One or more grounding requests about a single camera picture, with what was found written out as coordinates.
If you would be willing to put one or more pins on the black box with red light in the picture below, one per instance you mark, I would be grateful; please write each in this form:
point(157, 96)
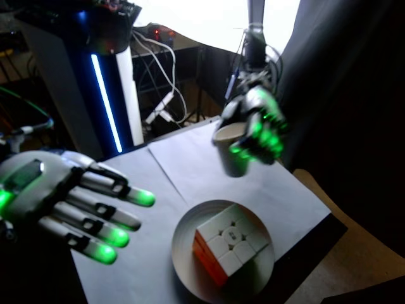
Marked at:
point(161, 35)

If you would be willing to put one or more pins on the black curtain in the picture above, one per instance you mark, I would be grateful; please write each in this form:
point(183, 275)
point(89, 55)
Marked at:
point(348, 95)

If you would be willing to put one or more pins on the white paper cup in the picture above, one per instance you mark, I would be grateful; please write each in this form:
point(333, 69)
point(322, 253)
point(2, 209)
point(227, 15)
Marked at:
point(234, 163)

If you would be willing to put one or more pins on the black column with blue light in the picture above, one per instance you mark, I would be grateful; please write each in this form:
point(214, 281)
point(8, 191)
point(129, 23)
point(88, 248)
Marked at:
point(79, 79)

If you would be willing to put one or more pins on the round off-white plate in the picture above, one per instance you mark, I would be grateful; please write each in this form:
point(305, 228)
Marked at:
point(186, 253)

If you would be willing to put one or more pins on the Rubik's cube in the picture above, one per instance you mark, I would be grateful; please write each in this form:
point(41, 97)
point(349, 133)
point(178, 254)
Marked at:
point(228, 234)

